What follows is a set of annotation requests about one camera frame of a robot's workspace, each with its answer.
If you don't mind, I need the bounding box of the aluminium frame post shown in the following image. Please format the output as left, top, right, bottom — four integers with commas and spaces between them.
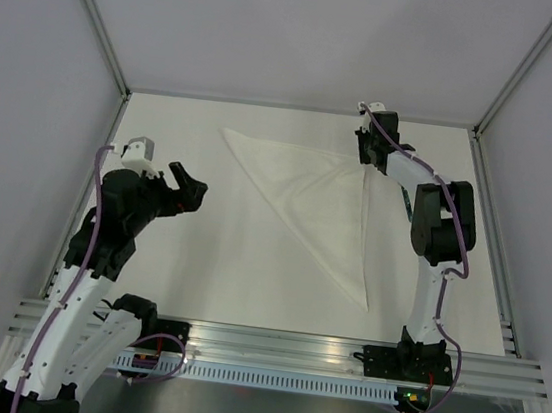
37, 0, 144, 102
472, 17, 552, 140

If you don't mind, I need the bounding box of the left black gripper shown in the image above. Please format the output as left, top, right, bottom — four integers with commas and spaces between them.
127, 156, 210, 242

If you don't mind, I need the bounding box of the white cloth napkin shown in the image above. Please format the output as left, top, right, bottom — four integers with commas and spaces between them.
221, 129, 369, 311

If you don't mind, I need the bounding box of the back aluminium frame bar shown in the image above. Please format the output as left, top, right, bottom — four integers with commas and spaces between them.
128, 87, 474, 130

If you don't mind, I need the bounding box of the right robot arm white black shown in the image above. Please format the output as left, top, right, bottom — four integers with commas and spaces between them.
355, 102, 476, 387

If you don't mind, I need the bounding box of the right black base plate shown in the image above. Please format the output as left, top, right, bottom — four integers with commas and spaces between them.
359, 344, 454, 387

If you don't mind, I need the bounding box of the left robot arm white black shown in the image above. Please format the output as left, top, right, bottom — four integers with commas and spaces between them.
0, 161, 208, 413

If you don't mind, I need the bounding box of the white slotted cable duct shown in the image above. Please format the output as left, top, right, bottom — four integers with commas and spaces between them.
112, 350, 401, 407

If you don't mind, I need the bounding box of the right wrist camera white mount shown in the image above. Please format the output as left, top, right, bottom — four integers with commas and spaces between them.
357, 101, 387, 129

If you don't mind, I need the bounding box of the right aluminium frame post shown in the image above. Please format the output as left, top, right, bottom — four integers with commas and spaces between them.
472, 17, 552, 140

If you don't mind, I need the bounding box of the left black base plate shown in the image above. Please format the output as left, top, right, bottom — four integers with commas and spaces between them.
135, 318, 191, 354

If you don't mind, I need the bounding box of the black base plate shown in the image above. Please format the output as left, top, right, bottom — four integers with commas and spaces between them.
135, 318, 191, 354
359, 344, 454, 387

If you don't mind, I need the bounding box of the front aluminium rail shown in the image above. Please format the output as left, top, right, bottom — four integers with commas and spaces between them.
7, 295, 552, 402

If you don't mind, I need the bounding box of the left aluminium frame post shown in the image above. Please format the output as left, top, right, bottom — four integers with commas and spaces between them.
37, 0, 144, 102

